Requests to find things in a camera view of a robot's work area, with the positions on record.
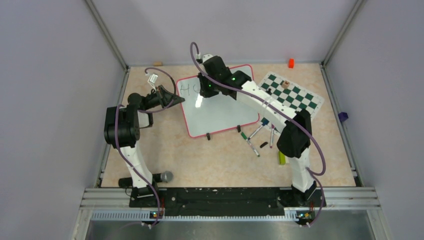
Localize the green white lego block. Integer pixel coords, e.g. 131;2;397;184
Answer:
278;151;286;166

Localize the black marker cap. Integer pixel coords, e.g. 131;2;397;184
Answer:
260;141;268;148

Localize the green white chessboard mat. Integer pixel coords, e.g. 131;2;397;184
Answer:
258;71;325;120

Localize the blue capped marker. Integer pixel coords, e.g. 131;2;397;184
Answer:
247;120;269;140

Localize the purple block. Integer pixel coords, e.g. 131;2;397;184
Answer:
337;112;349;123

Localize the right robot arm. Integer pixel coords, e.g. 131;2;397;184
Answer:
194;53;317;206

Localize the green capped marker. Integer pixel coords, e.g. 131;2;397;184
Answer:
240;132;260;158

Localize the purple cable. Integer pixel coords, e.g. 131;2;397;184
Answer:
189;42;327;226
114;67;177;213

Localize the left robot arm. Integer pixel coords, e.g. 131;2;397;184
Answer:
104;85;185;207

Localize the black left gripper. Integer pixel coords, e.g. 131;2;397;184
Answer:
143;84;185;111

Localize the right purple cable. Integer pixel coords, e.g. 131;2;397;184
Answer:
189;42;327;226

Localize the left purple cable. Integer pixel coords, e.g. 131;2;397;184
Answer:
114;67;177;213

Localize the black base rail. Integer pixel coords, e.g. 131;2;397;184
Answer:
129;187;325;217

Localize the purple capped marker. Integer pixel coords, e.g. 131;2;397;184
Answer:
269;124;275;149

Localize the orange block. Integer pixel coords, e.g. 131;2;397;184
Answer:
287;58;295;69

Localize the wooden block on chessboard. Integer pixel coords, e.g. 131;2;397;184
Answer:
281;80;291;89

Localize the black microphone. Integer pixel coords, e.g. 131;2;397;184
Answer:
118;171;174;188

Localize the pink framed whiteboard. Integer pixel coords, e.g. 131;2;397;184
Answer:
176;75;260;138

